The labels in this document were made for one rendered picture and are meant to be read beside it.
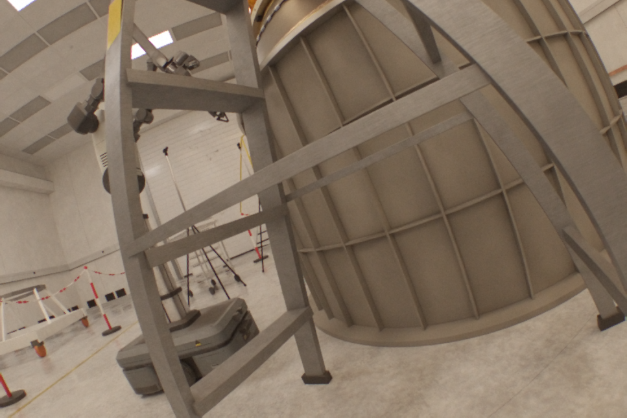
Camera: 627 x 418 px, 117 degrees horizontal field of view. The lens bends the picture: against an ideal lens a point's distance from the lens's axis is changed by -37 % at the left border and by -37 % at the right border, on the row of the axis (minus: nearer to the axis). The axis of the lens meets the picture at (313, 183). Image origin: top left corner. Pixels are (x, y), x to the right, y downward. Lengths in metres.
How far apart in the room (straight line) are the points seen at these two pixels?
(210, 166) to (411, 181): 8.57
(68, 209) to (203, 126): 5.50
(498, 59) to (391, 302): 0.99
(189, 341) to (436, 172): 1.15
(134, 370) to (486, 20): 1.65
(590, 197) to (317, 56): 0.97
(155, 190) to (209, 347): 8.53
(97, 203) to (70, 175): 1.55
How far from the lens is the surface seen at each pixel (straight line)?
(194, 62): 1.41
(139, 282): 0.56
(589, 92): 1.30
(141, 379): 1.63
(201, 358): 1.40
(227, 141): 9.41
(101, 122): 1.76
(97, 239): 10.67
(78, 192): 11.16
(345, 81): 1.03
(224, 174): 9.20
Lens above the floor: 0.58
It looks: 4 degrees up
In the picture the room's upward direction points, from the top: 23 degrees counter-clockwise
